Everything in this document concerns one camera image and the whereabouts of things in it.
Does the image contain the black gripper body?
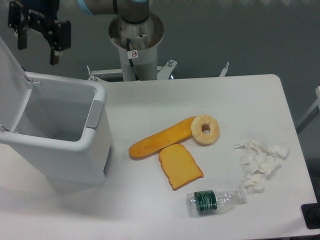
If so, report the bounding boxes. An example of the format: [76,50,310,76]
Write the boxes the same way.
[21,0,60,34]

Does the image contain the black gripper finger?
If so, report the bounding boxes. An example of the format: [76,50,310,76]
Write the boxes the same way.
[46,19,72,65]
[7,0,30,50]

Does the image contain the white trash can lid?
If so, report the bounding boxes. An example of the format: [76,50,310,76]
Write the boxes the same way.
[0,39,40,132]

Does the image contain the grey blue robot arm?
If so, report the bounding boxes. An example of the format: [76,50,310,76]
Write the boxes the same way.
[7,0,150,65]

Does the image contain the white trash can body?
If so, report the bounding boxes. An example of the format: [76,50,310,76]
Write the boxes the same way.
[0,72,113,185]

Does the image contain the long orange toy baguette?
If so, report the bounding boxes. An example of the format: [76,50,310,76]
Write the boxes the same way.
[128,116,195,160]

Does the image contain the toy donut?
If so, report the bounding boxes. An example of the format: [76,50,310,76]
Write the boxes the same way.
[191,114,220,145]

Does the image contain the toy toast slice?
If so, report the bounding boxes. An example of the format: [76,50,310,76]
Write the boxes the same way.
[158,144,204,191]

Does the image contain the clear bottle green label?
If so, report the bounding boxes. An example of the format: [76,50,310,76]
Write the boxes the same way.
[186,189,247,218]

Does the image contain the crumpled white tissue paper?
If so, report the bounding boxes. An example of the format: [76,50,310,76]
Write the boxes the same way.
[234,138,290,195]

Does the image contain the black device at table edge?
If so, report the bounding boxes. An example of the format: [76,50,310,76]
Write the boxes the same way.
[301,203,320,230]

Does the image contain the black cable on pedestal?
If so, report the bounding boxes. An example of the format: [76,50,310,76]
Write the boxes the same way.
[125,37,140,82]

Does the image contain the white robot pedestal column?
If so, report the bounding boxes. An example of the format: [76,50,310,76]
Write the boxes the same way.
[108,13,164,82]

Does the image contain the white metal base frame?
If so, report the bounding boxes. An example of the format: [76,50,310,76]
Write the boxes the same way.
[86,59,231,82]

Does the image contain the white frame at right edge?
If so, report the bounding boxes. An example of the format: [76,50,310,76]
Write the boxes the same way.
[295,86,320,134]

